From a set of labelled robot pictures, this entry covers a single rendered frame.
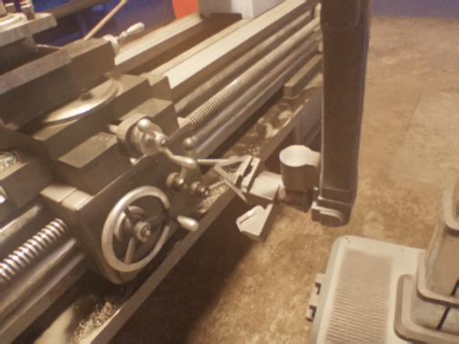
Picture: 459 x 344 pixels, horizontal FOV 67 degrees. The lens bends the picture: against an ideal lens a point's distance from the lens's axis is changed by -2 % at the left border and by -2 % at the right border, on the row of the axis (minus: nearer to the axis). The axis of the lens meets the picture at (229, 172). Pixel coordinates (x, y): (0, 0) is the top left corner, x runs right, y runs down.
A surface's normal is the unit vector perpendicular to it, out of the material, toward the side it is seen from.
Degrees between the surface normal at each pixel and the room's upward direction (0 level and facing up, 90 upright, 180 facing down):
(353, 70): 93
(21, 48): 90
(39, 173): 90
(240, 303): 0
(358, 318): 0
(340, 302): 0
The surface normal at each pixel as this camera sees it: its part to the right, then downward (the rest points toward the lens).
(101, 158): 0.83, 0.24
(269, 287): -0.14, -0.78
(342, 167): -0.37, 0.61
